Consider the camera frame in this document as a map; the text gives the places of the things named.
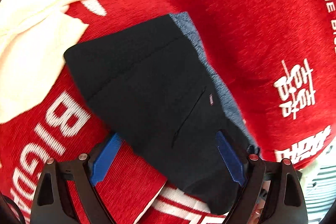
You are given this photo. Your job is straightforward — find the red printed blanket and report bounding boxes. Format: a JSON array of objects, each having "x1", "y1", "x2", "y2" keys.
[{"x1": 0, "y1": 0, "x2": 336, "y2": 224}]

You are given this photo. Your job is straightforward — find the teal striped cloth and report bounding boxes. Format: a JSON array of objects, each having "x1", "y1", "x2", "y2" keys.
[{"x1": 301, "y1": 144, "x2": 336, "y2": 224}]

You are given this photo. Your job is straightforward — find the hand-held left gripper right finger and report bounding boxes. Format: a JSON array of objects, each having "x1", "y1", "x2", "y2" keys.
[{"x1": 215, "y1": 131, "x2": 309, "y2": 224}]

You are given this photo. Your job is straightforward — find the cream cloth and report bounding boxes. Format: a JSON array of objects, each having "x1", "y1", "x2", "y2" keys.
[{"x1": 0, "y1": 0, "x2": 117, "y2": 124}]

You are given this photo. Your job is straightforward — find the black pants with floral stripes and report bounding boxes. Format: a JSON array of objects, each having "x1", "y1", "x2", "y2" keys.
[{"x1": 63, "y1": 12, "x2": 261, "y2": 215}]

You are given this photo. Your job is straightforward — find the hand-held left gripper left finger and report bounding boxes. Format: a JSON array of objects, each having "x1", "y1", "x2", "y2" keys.
[{"x1": 30, "y1": 133, "x2": 123, "y2": 224}]

